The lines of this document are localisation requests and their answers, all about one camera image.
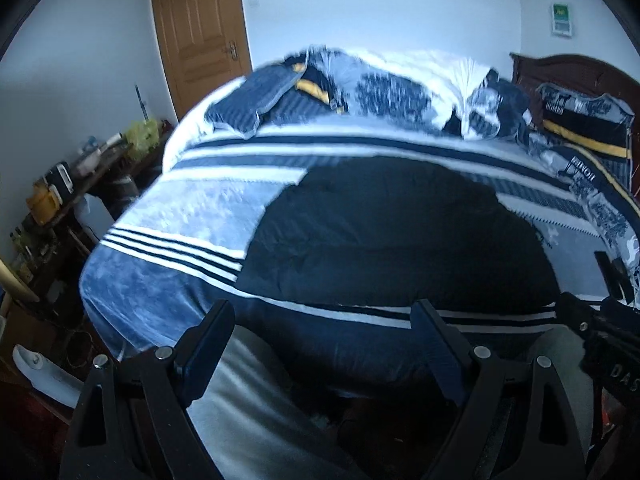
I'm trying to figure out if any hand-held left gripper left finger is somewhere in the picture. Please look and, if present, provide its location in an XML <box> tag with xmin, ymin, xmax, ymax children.
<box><xmin>65</xmin><ymin>299</ymin><xmax>236</xmax><ymax>480</ymax></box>

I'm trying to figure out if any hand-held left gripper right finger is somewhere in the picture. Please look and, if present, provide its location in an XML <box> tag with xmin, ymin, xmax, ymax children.
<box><xmin>409</xmin><ymin>298</ymin><xmax>588</xmax><ymax>480</ymax></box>

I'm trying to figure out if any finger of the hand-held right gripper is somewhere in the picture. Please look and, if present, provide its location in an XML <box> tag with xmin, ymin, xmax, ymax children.
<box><xmin>555</xmin><ymin>291</ymin><xmax>608</xmax><ymax>333</ymax></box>
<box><xmin>594</xmin><ymin>250</ymin><xmax>636</xmax><ymax>306</ymax></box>

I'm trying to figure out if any dark navy garment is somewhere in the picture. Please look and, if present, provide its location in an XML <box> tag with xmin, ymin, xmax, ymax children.
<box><xmin>239</xmin><ymin>154</ymin><xmax>561</xmax><ymax>321</ymax></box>

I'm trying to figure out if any striped blue white bed sheet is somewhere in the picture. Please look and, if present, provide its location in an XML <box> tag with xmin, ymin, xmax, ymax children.
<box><xmin>80</xmin><ymin>110</ymin><xmax>640</xmax><ymax>396</ymax></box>

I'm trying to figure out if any black pillow with yellow stripe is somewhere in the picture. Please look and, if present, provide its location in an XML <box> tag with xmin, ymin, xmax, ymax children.
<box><xmin>535</xmin><ymin>82</ymin><xmax>637</xmax><ymax>188</ymax></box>

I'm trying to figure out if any white plastic jug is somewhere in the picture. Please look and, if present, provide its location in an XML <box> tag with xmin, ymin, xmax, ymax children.
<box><xmin>75</xmin><ymin>194</ymin><xmax>117</xmax><ymax>246</ymax></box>

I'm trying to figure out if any white plastic object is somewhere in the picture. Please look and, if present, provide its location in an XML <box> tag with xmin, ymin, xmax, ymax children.
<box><xmin>11</xmin><ymin>344</ymin><xmax>85</xmax><ymax>406</ymax></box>

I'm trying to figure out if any dark wooden table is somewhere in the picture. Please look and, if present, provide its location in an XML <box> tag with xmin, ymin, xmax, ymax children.
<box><xmin>10</xmin><ymin>120</ymin><xmax>173</xmax><ymax>301</ymax></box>

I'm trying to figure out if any beige wooden stick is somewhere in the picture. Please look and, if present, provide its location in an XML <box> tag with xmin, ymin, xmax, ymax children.
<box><xmin>0</xmin><ymin>259</ymin><xmax>40</xmax><ymax>303</ymax></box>

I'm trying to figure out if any yellow box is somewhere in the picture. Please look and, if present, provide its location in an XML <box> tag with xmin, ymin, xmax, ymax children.
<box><xmin>25</xmin><ymin>184</ymin><xmax>63</xmax><ymax>226</ymax></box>

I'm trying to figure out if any yellow-green plastic bag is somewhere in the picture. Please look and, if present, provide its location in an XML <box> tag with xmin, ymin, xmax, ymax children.
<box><xmin>122</xmin><ymin>119</ymin><xmax>161</xmax><ymax>153</ymax></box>

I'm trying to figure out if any dark wooden headboard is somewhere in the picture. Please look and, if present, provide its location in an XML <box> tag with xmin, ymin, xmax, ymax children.
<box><xmin>509</xmin><ymin>51</ymin><xmax>640</xmax><ymax>196</ymax></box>

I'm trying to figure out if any black white appliance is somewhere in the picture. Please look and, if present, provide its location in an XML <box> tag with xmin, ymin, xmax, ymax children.
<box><xmin>42</xmin><ymin>161</ymin><xmax>76</xmax><ymax>196</ymax></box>

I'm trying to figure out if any striped blue pillow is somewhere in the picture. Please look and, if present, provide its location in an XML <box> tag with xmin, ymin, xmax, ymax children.
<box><xmin>204</xmin><ymin>62</ymin><xmax>311</xmax><ymax>140</ymax></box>

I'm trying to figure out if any brown wooden door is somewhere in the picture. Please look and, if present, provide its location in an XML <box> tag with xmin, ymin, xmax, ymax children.
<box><xmin>149</xmin><ymin>0</ymin><xmax>253</xmax><ymax>121</ymax></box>

